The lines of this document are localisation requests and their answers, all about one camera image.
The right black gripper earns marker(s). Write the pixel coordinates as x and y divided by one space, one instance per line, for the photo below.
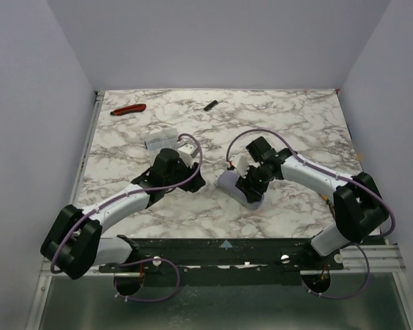
247 190

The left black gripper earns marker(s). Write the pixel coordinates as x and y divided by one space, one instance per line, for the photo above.
194 182

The lilac umbrella case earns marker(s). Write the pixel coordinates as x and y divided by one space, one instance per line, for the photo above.
227 183

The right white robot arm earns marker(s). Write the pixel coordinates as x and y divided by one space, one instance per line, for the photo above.
359 208

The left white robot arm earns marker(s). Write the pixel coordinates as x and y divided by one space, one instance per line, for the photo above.
73 245

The clear plastic screw box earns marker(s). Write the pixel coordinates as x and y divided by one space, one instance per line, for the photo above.
167 138

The red black utility knife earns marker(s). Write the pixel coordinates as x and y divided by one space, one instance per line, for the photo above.
135 108

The small black stick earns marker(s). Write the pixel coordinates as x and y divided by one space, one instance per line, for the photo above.
211 105

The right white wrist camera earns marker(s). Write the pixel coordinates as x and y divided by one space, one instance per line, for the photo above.
240 165

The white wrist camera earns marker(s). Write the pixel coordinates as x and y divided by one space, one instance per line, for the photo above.
240 165
187 153

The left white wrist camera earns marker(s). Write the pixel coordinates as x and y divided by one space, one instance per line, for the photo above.
187 153

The yellow handled pliers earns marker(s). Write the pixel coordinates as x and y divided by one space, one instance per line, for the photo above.
329 204

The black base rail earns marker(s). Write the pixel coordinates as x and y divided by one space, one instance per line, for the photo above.
223 262

